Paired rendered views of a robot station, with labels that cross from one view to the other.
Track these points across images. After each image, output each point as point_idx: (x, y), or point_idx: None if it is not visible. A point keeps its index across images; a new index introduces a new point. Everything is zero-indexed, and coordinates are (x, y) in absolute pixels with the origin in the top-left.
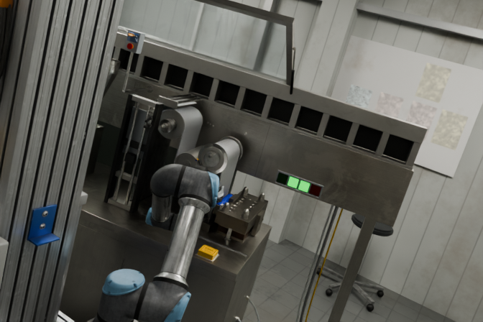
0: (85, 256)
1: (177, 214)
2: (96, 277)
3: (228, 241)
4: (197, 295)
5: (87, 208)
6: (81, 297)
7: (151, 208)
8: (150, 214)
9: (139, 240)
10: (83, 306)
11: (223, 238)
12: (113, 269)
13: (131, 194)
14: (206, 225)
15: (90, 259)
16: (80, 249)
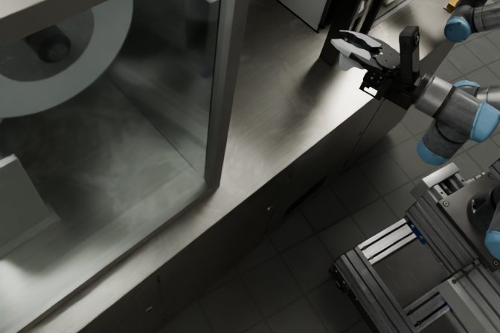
0: (349, 129)
1: (471, 1)
2: (356, 129)
3: None
4: (443, 49)
5: (359, 93)
6: (337, 155)
7: (463, 23)
8: (470, 30)
9: (421, 62)
10: (337, 158)
11: None
12: (376, 108)
13: (292, 22)
14: None
15: (353, 125)
16: (344, 131)
